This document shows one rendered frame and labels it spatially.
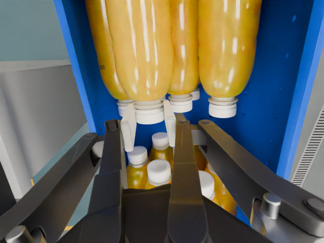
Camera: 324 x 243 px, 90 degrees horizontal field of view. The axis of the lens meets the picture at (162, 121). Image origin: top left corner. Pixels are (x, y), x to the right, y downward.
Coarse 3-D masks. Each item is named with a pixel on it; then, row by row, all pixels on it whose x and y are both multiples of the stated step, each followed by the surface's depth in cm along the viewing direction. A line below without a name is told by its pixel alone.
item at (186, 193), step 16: (176, 128) 13; (176, 144) 11; (192, 144) 10; (176, 160) 9; (192, 160) 9; (176, 176) 7; (192, 176) 7; (176, 192) 6; (192, 192) 6; (176, 208) 5; (192, 208) 5; (176, 224) 5; (192, 224) 5; (176, 240) 4; (192, 240) 4
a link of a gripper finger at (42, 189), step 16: (80, 144) 12; (64, 160) 10; (80, 160) 10; (96, 160) 13; (48, 176) 9; (64, 176) 9; (80, 176) 10; (32, 192) 8; (48, 192) 8; (64, 192) 9; (80, 192) 10; (16, 208) 7; (32, 208) 7; (48, 208) 7; (64, 208) 9; (0, 224) 6; (16, 224) 6; (32, 224) 7; (48, 224) 7; (64, 224) 8; (0, 240) 6; (48, 240) 7
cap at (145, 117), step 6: (162, 108) 21; (138, 114) 20; (144, 114) 20; (150, 114) 20; (156, 114) 20; (162, 114) 21; (138, 120) 21; (144, 120) 20; (150, 120) 20; (156, 120) 20; (162, 120) 21
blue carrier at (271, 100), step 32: (64, 0) 18; (288, 0) 20; (320, 0) 11; (64, 32) 17; (288, 32) 21; (320, 32) 11; (96, 64) 25; (256, 64) 27; (288, 64) 21; (96, 96) 25; (256, 96) 28; (288, 96) 21; (96, 128) 23; (160, 128) 41; (224, 128) 37; (256, 128) 30; (288, 128) 15; (288, 160) 15
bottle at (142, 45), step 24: (120, 0) 15; (144, 0) 15; (168, 0) 17; (120, 24) 16; (144, 24) 16; (168, 24) 17; (120, 48) 17; (144, 48) 16; (168, 48) 18; (120, 72) 18; (144, 72) 17; (168, 72) 18; (144, 96) 19
